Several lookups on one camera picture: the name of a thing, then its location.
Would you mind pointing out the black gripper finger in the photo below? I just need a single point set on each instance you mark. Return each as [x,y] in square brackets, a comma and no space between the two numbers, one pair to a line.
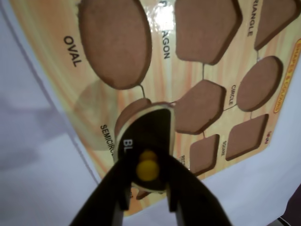
[192,200]
[108,195]

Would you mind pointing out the black semicircle piece yellow pin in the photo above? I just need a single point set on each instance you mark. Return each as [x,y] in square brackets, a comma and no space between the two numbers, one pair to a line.
[150,127]

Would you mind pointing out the wooden shape puzzle board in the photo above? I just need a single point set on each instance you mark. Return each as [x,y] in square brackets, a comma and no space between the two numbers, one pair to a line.
[65,82]

